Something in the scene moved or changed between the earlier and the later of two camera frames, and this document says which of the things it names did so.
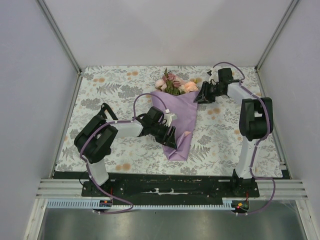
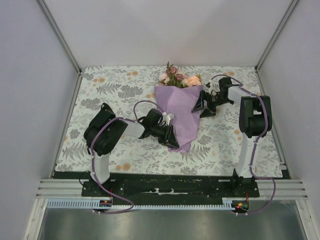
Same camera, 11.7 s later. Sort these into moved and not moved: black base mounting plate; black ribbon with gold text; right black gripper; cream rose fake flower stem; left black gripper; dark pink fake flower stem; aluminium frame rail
Moved: cream rose fake flower stem; dark pink fake flower stem; right black gripper
Not moved: aluminium frame rail; black ribbon with gold text; left black gripper; black base mounting plate
